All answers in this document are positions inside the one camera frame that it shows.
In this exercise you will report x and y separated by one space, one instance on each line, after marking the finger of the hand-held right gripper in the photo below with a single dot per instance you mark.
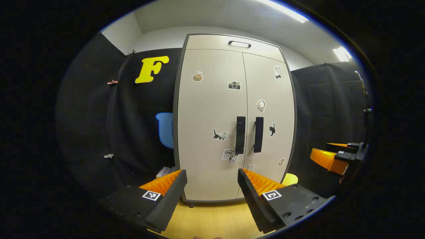
327 159
338 146

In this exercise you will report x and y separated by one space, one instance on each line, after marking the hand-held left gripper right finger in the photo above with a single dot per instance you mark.
254 205

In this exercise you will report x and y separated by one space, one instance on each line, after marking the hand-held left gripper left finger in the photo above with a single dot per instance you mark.
169 202

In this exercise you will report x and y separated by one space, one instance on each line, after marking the white shoe cabinet door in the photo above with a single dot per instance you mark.
206 116
279 99

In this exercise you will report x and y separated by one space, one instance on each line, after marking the white double-door shoe cabinet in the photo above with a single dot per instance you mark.
212 42

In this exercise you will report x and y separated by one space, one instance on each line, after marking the pale spine book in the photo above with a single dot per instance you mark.
161 173

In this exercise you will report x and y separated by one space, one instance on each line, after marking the black backdrop cloth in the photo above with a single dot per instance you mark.
93 116
325 109

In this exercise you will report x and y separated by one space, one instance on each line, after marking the yellow knitted ball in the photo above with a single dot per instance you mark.
290 179

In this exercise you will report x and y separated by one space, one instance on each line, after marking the metal stand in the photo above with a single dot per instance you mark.
361 83

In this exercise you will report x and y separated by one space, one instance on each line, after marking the silver clip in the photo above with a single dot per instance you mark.
108 155

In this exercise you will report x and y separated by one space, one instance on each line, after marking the short ceiling light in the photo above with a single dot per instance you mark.
342 53

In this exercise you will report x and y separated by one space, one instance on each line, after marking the red clip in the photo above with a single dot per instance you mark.
112 82

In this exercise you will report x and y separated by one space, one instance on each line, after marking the black clip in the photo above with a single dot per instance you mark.
131 53

